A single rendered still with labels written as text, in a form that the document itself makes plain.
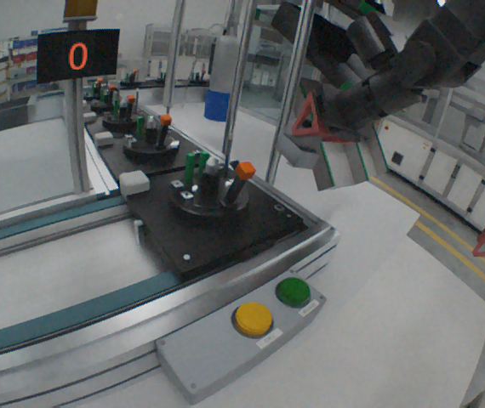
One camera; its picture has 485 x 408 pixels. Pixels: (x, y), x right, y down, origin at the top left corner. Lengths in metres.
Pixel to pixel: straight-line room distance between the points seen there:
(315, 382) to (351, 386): 0.06
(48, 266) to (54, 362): 0.19
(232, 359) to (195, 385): 0.05
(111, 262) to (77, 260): 0.06
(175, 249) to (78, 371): 0.20
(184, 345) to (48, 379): 0.15
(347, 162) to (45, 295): 0.64
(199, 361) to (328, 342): 0.24
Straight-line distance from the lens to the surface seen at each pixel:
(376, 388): 0.45
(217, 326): 0.29
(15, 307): 0.42
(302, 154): 0.41
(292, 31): 0.61
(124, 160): 0.59
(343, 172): 0.61
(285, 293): 0.32
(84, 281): 0.40
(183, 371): 0.27
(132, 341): 0.29
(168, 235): 0.37
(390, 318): 0.55
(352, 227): 0.72
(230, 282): 0.34
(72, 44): 0.40
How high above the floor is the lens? 1.21
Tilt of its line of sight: 32 degrees down
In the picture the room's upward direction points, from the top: 11 degrees clockwise
